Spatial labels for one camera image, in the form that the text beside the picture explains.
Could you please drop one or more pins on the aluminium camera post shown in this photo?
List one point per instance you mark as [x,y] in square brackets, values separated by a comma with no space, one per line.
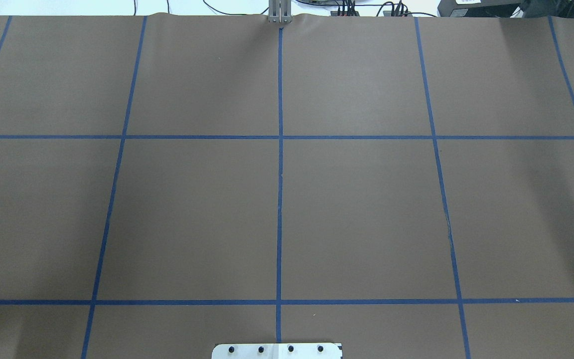
[279,11]

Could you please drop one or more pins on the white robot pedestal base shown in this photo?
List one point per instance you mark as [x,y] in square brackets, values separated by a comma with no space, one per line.
[278,351]

